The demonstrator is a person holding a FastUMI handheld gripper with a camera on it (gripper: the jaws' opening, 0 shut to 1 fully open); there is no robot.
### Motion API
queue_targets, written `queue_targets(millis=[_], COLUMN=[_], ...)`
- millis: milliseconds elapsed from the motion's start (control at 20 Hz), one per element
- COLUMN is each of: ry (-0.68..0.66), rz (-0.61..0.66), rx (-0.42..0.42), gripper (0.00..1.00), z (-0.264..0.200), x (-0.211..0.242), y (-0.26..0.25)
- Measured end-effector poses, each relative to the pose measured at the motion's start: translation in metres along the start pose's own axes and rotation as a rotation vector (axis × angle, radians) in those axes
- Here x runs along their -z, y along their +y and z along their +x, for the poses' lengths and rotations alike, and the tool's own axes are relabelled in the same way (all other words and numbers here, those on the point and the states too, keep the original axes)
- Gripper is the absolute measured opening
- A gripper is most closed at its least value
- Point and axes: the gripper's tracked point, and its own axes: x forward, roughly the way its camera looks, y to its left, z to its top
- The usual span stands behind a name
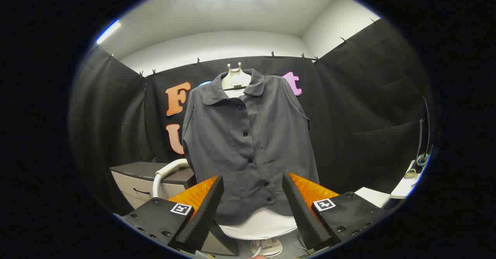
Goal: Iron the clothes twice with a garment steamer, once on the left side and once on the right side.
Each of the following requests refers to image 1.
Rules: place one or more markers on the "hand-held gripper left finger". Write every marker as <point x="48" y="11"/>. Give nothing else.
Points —
<point x="205" y="216"/>

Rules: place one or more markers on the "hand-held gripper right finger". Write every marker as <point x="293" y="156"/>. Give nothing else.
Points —
<point x="304" y="216"/>

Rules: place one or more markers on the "grey button-up shirt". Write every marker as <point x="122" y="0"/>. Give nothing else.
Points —
<point x="232" y="142"/>

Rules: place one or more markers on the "white garment form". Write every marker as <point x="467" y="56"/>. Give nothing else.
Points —
<point x="259" y="226"/>

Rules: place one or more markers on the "white round stand base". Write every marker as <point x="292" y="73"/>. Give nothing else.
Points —
<point x="271" y="247"/>

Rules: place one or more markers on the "grey cabinet with dark top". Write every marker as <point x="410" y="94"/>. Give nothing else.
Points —
<point x="135" y="183"/>

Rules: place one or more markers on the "white side desk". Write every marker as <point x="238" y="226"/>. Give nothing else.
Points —
<point x="403" y="187"/>

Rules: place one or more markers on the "small olive object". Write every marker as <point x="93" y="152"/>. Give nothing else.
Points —
<point x="410" y="173"/>

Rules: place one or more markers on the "black backdrop cloth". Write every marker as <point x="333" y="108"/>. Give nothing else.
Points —
<point x="116" y="115"/>

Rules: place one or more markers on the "black metal stand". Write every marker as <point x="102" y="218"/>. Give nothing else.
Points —
<point x="421" y="135"/>

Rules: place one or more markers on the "row of black backdrop clips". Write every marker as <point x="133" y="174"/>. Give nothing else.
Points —
<point x="197" y="61"/>

